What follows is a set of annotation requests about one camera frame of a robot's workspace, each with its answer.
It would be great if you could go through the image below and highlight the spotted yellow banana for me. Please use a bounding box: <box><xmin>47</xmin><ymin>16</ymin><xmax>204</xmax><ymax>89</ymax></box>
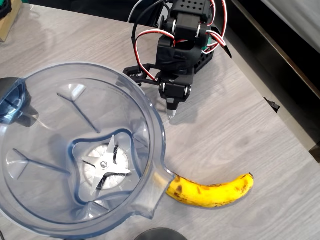
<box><xmin>165</xmin><ymin>172</ymin><xmax>255</xmax><ymax>209</ymax></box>

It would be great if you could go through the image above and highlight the steel blender blade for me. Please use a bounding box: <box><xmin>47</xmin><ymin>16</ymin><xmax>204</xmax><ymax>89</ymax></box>
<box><xmin>81</xmin><ymin>134</ymin><xmax>132</xmax><ymax>197</ymax></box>

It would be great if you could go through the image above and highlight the clear plastic blender jar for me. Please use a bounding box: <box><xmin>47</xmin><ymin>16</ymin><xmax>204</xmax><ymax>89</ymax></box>
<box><xmin>0</xmin><ymin>62</ymin><xmax>176</xmax><ymax>240</ymax></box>

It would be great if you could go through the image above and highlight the black table clamp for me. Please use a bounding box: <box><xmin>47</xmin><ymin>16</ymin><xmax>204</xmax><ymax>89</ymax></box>
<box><xmin>263</xmin><ymin>96</ymin><xmax>281</xmax><ymax>114</ymax></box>

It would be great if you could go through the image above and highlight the black round lid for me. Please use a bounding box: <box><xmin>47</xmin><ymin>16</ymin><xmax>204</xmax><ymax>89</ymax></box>
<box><xmin>135</xmin><ymin>227</ymin><xmax>188</xmax><ymax>240</ymax></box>

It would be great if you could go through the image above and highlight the black lattice camera mount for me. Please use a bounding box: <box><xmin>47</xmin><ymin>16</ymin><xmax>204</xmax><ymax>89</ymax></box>
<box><xmin>122</xmin><ymin>63</ymin><xmax>161</xmax><ymax>87</ymax></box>

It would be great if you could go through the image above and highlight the red white black servo cable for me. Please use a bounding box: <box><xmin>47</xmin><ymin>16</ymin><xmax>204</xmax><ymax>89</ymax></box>
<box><xmin>201</xmin><ymin>0</ymin><xmax>229</xmax><ymax>55</ymax></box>
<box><xmin>134</xmin><ymin>29</ymin><xmax>176</xmax><ymax>82</ymax></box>

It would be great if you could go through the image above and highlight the metal window rail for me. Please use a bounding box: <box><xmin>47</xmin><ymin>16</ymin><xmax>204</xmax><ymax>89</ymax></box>
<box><xmin>231</xmin><ymin>0</ymin><xmax>320</xmax><ymax>101</ymax></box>

